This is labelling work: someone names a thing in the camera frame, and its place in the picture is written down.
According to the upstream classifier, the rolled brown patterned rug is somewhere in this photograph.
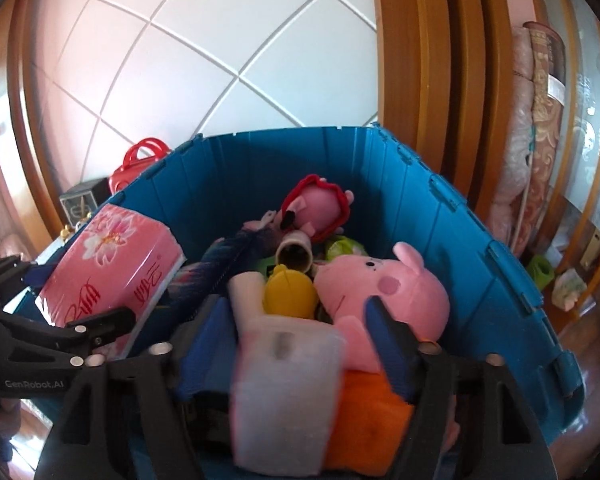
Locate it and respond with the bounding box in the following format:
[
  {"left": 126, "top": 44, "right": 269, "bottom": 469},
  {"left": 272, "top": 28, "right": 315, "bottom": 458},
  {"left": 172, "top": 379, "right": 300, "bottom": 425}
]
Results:
[{"left": 510, "top": 21, "right": 567, "bottom": 256}]

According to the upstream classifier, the white plastic bag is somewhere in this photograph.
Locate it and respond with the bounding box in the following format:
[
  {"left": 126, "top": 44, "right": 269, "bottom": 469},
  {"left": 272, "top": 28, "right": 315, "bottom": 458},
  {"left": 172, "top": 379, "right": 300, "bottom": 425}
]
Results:
[{"left": 552, "top": 268, "right": 588, "bottom": 311}]

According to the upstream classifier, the rolled pink quilt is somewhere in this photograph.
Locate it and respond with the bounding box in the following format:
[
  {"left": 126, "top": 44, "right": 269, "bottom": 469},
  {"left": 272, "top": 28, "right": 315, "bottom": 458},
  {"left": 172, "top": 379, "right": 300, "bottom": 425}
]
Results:
[{"left": 490, "top": 27, "right": 536, "bottom": 256}]

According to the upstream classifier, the pink pig plush orange dress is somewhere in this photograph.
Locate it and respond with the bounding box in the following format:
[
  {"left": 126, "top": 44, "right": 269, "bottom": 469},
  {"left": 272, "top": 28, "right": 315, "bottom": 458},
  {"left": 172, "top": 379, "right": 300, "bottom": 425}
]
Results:
[{"left": 312, "top": 241, "right": 453, "bottom": 476}]

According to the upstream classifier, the small white tissue pack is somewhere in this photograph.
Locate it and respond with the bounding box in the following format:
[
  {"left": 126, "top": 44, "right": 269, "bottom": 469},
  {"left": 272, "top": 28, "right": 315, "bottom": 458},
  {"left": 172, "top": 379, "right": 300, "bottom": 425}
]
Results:
[{"left": 227, "top": 271, "right": 348, "bottom": 476}]

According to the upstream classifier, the green object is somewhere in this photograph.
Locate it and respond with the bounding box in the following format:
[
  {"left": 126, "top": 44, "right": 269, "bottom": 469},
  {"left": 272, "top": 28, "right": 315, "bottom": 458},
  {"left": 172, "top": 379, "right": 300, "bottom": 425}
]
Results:
[{"left": 527, "top": 255, "right": 556, "bottom": 291}]

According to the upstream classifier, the pink tissue pack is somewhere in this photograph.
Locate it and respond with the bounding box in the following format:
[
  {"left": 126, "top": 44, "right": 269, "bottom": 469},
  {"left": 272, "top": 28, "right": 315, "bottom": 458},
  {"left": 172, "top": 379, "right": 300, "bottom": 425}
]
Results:
[{"left": 35, "top": 204, "right": 187, "bottom": 361}]

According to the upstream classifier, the wide wooden door frame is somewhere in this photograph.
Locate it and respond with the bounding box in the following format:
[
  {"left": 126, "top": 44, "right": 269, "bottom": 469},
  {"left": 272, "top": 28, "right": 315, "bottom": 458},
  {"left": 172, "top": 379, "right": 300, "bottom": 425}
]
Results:
[{"left": 370, "top": 0, "right": 536, "bottom": 221}]

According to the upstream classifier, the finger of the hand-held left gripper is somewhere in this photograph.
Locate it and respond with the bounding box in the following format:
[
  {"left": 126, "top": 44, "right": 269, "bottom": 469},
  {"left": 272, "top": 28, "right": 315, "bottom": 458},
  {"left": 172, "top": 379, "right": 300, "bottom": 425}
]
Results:
[
  {"left": 0, "top": 306, "right": 137, "bottom": 367},
  {"left": 0, "top": 255, "right": 51, "bottom": 311}
]

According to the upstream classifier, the yellow plush toy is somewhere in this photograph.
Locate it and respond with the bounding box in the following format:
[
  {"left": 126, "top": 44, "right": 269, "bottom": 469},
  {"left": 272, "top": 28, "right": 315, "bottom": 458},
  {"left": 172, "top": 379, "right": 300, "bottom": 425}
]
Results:
[{"left": 262, "top": 265, "right": 320, "bottom": 320}]

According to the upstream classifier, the small pig plush red dress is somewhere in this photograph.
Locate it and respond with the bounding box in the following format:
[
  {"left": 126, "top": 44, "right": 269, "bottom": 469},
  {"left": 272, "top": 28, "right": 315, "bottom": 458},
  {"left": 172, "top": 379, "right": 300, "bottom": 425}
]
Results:
[{"left": 280, "top": 174, "right": 356, "bottom": 241}]

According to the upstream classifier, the cardboard tube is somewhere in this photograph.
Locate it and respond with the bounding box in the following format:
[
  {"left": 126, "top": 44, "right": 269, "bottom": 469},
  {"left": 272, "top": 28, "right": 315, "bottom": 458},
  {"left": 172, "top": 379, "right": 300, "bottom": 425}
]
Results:
[{"left": 275, "top": 230, "right": 315, "bottom": 273}]

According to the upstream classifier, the blue plastic storage bin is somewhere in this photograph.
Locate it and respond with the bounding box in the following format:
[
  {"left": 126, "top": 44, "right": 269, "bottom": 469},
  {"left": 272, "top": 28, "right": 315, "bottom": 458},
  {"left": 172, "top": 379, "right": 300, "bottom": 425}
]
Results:
[{"left": 17, "top": 125, "right": 586, "bottom": 480}]

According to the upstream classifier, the blue fluffy feather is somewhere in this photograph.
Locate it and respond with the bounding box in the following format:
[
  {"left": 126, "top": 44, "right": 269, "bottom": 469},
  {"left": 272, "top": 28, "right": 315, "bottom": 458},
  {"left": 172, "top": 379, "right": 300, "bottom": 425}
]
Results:
[{"left": 172, "top": 230, "right": 281, "bottom": 311}]

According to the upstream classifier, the dark glass display box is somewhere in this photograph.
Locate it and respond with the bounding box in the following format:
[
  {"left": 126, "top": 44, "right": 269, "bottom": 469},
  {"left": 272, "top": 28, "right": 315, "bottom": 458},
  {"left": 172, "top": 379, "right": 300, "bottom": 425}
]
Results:
[{"left": 59, "top": 177, "right": 112, "bottom": 226}]

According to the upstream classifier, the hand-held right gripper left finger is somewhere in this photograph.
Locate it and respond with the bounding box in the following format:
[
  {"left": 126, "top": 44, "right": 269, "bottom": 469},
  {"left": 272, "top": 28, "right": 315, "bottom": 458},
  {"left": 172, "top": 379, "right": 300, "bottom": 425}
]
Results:
[{"left": 32, "top": 295, "right": 241, "bottom": 480}]

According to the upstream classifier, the red hard carry case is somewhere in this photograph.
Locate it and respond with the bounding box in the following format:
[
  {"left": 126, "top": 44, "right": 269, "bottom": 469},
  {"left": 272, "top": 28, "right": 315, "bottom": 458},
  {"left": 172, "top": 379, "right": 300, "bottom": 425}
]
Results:
[{"left": 109, "top": 136, "right": 172, "bottom": 195}]

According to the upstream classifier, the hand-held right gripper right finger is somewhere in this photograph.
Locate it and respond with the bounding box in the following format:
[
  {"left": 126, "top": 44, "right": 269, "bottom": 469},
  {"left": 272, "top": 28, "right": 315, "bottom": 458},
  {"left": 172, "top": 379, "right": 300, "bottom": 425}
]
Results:
[{"left": 365, "top": 296, "right": 558, "bottom": 480}]

